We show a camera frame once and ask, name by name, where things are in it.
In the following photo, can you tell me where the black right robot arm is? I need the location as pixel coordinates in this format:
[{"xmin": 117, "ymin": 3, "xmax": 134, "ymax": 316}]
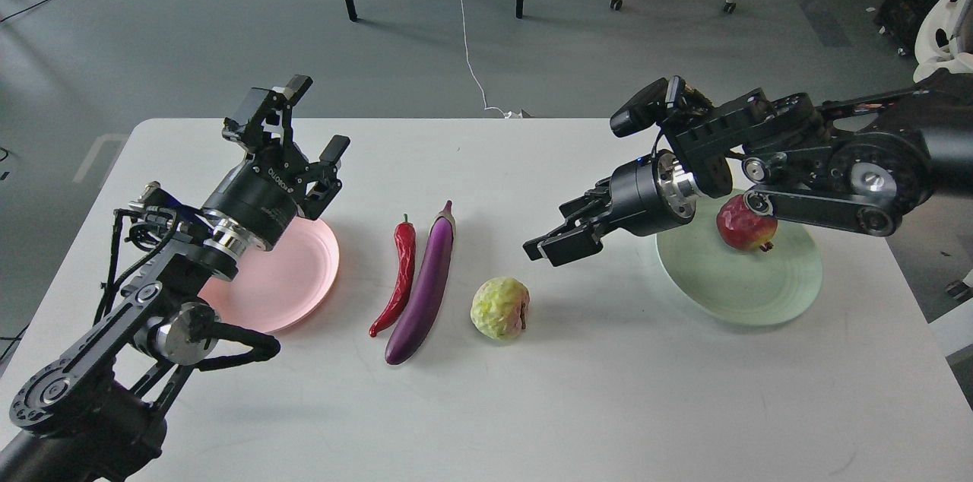
[{"xmin": 524, "ymin": 69, "xmax": 972, "ymax": 266}]

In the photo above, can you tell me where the purple eggplant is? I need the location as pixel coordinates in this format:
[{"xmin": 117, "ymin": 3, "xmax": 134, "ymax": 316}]
[{"xmin": 385, "ymin": 199, "xmax": 456, "ymax": 366}]

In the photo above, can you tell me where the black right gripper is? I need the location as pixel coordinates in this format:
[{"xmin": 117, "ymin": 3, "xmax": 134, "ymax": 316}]
[{"xmin": 522, "ymin": 150, "xmax": 698, "ymax": 267}]

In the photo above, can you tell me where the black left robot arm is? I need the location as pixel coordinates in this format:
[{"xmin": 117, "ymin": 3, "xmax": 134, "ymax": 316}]
[{"xmin": 2, "ymin": 75, "xmax": 350, "ymax": 481}]

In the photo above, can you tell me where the pink plate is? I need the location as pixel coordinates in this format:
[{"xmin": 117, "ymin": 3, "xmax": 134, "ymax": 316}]
[{"xmin": 199, "ymin": 218, "xmax": 340, "ymax": 334}]

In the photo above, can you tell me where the red pomegranate fruit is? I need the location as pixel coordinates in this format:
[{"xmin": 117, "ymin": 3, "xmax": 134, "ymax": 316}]
[{"xmin": 715, "ymin": 194, "xmax": 778, "ymax": 252}]

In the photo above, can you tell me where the white cable on floor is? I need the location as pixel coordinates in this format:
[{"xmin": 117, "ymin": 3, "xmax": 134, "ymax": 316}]
[{"xmin": 437, "ymin": 0, "xmax": 525, "ymax": 119}]

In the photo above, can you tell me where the yellow-green custard apple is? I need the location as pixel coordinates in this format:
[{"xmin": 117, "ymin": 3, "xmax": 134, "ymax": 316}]
[{"xmin": 470, "ymin": 277, "xmax": 531, "ymax": 341}]

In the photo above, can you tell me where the white office chair right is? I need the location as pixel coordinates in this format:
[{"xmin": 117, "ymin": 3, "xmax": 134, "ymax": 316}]
[{"xmin": 911, "ymin": 0, "xmax": 972, "ymax": 83}]

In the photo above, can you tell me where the red chili pepper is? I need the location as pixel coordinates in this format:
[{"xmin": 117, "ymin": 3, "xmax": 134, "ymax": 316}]
[{"xmin": 368, "ymin": 213, "xmax": 417, "ymax": 338}]

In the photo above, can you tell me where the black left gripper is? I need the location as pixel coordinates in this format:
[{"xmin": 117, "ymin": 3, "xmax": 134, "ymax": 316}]
[{"xmin": 201, "ymin": 75, "xmax": 350, "ymax": 251}]

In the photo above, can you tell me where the light green plate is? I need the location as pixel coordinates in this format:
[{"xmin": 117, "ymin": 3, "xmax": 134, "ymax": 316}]
[{"xmin": 656, "ymin": 197, "xmax": 823, "ymax": 326}]

